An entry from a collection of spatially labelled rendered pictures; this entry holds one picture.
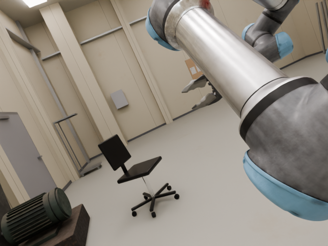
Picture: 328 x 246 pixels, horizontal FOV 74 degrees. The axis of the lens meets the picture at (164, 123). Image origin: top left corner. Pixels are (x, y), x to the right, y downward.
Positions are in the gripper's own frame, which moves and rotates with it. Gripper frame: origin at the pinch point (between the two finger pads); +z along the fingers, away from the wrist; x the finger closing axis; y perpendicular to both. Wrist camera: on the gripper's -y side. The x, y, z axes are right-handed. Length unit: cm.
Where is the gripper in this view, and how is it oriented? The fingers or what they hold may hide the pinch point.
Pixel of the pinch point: (190, 99)
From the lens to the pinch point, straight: 76.3
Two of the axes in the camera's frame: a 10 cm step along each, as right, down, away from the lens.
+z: -8.4, 4.7, 2.7
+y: 0.3, -4.7, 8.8
